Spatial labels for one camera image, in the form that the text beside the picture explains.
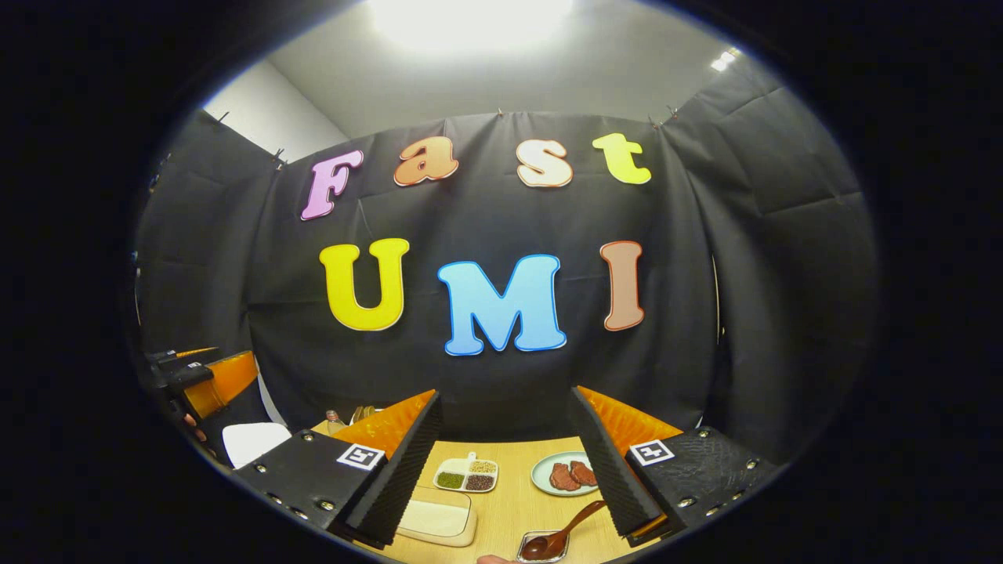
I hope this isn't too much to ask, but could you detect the white divided bean dish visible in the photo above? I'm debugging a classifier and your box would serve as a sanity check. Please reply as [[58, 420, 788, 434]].
[[433, 452, 500, 494]]

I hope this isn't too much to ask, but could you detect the black backdrop cloth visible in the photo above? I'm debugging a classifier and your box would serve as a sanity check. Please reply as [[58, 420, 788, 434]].
[[129, 55, 882, 467]]

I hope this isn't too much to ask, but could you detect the brown wooden spoon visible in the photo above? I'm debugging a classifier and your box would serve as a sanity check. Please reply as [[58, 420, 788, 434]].
[[521, 500, 609, 562]]

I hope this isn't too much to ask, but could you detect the white rectangular rice box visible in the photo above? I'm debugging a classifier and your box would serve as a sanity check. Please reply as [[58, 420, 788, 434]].
[[396, 486, 479, 548]]

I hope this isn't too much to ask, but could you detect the pale green plate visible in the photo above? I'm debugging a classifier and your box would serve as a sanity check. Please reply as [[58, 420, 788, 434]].
[[531, 451, 600, 497]]

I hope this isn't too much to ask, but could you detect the white rice cooker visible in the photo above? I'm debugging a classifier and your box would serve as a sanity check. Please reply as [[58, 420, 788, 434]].
[[222, 378, 292, 469]]

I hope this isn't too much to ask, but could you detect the large ceiling light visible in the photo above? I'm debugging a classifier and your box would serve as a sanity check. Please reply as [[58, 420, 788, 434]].
[[368, 0, 573, 49]]

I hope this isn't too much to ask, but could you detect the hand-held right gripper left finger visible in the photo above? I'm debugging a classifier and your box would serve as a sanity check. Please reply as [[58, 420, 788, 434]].
[[232, 389, 444, 549]]

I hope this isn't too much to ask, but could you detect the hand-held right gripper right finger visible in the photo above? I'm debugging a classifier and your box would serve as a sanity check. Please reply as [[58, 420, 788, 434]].
[[567, 385, 780, 549]]

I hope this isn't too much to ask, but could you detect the small glass chopstick holder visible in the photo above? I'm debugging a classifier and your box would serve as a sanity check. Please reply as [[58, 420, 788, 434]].
[[516, 530, 570, 564]]

